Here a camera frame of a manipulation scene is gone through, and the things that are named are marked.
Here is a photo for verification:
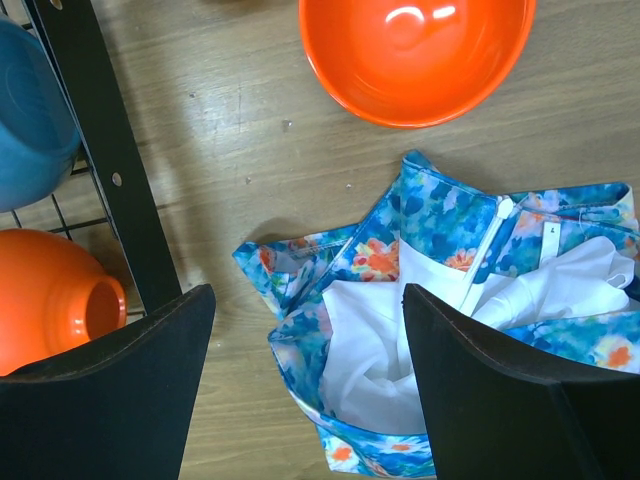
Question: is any blue ceramic bowl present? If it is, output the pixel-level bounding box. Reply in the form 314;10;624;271
1;15;81;213

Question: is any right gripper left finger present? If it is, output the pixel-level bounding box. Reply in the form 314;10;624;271
1;284;216;479

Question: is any red orange bowl stack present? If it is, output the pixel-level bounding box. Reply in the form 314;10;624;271
298;0;537;129

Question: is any black wire dish rack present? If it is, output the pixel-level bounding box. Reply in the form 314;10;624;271
1;1;182;320

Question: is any blue floral cloth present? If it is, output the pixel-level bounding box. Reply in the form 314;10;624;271
234;151;639;479

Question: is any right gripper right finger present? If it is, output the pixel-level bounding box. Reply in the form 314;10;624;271
403;284;639;479

